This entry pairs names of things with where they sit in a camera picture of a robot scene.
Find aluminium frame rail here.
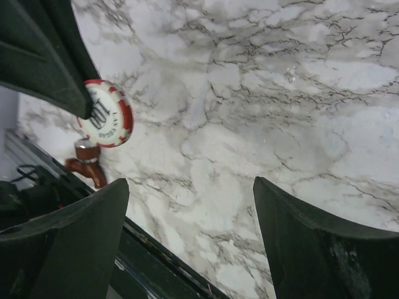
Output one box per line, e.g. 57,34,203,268
4,130,65,178

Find black mounting rail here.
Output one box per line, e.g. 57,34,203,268
18,146,228,299

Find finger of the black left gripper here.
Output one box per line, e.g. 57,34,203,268
1,0,100,118

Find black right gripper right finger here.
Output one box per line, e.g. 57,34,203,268
253,177,398,298

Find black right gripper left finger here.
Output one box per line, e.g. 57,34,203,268
1,179,129,298

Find brown faucet tap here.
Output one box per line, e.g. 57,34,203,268
64,138,107,189

